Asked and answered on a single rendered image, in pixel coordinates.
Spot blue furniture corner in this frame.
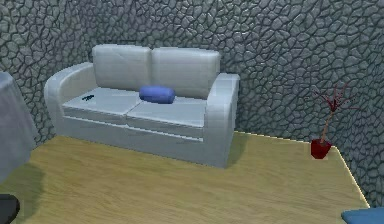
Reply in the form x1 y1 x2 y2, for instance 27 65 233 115
340 206 384 224

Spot blue pillow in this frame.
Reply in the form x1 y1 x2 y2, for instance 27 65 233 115
138 85 177 105

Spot white two-seat sofa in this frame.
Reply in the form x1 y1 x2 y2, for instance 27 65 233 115
43 43 241 169

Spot black round object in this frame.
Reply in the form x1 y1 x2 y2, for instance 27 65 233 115
0 193 21 224

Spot red house plant in pot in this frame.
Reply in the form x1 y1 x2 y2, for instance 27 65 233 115
304 82 362 160

